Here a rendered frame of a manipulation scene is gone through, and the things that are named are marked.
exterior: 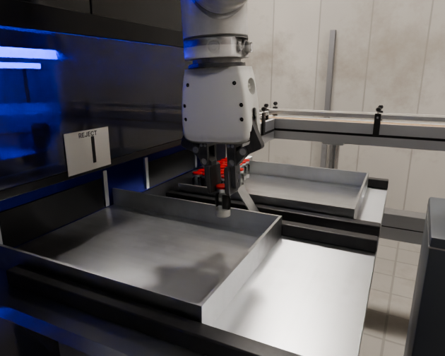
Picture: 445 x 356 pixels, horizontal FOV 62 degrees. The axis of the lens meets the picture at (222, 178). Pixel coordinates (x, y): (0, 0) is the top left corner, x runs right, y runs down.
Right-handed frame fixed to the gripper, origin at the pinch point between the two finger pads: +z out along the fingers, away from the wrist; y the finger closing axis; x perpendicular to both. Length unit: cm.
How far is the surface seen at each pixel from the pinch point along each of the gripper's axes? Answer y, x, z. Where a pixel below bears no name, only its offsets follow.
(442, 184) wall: -52, -278, 72
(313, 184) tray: -4.6, -38.2, 10.8
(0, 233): 27.1, 16.0, 5.9
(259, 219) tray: -2.8, -7.0, 8.4
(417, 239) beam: -31, -120, 55
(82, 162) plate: 18.9, 7.3, -2.8
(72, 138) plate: 18.8, 8.5, -6.6
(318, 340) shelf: -16.6, 14.1, 11.5
